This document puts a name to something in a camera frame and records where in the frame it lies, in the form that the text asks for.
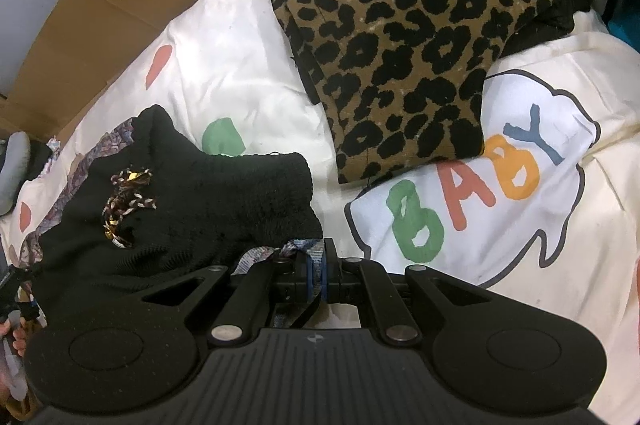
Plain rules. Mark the black knit bear print garment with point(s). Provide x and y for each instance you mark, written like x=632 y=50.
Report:
x=200 y=205

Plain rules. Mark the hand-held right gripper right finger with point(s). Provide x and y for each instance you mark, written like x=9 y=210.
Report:
x=332 y=280

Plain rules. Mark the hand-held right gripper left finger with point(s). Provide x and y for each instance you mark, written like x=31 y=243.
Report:
x=306 y=277

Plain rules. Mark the leopard print folded garment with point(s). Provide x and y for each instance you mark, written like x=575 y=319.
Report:
x=400 y=30

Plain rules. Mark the white printed bedsheet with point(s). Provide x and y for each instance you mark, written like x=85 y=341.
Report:
x=225 y=70

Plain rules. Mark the person's left hand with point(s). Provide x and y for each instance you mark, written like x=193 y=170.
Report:
x=17 y=341

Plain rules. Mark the grey neck pillow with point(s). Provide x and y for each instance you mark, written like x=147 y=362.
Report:
x=12 y=175

